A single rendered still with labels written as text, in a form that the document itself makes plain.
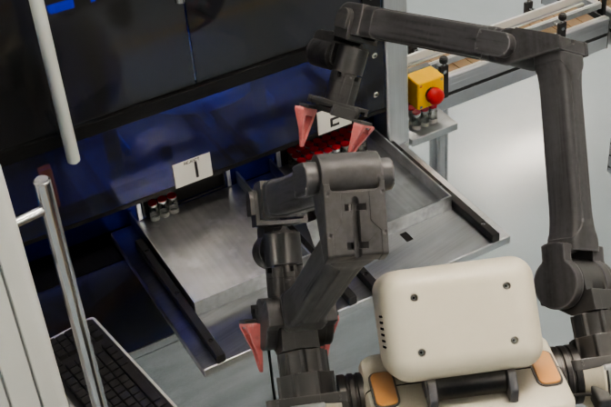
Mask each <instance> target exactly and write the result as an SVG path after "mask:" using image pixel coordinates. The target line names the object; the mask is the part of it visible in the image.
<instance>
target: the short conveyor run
mask: <svg viewBox="0 0 611 407"><path fill-rule="evenodd" d="M581 1H582V0H560V1H557V2H554V3H552V4H549V5H545V6H542V7H539V8H537V9H535V8H533V1H532V0H527V1H526V2H524V13H523V14H521V15H517V16H514V17H511V18H508V19H506V20H504V21H501V22H498V23H495V24H493V25H492V26H497V27H501V28H504V29H505V28H515V27H519V28H525V29H530V30H536V31H541V32H547V33H552V34H558V35H561V36H564V37H567V38H570V39H574V40H577V41H582V42H586V43H587V47H588V54H589V55H591V54H592V53H595V52H598V51H600V50H603V49H605V48H607V46H608V37H609V27H610V20H609V17H608V16H605V15H601V14H599V13H597V12H595V10H598V9H601V7H602V3H601V2H600V1H598V2H595V3H593V4H591V5H584V3H583V2H582V3H581ZM407 52H408V55H407V69H408V68H411V67H414V66H416V65H420V64H423V63H429V64H430V65H431V66H433V67H434V68H435V69H436V70H437V71H438V72H439V73H441V74H442V75H443V76H444V95H445V97H444V101H443V102H442V103H441V104H438V105H437V107H438V108H439V109H441V110H442V111H443V110H445V109H448V108H450V107H453V106H456V105H458V104H462V103H464V102H467V101H469V100H472V99H474V98H477V97H479V96H481V95H484V94H488V93H491V92H493V91H495V90H498V89H500V88H503V87H506V86H508V85H511V84H514V83H517V82H519V81H522V80H524V79H527V78H529V77H531V76H534V75H536V71H528V70H525V69H521V68H517V67H513V66H510V65H500V64H495V63H491V62H487V61H480V60H476V59H473V58H468V57H463V56H459V55H451V54H446V53H441V52H437V51H435V52H434V51H430V50H426V49H422V50H417V47H413V46H407Z"/></svg>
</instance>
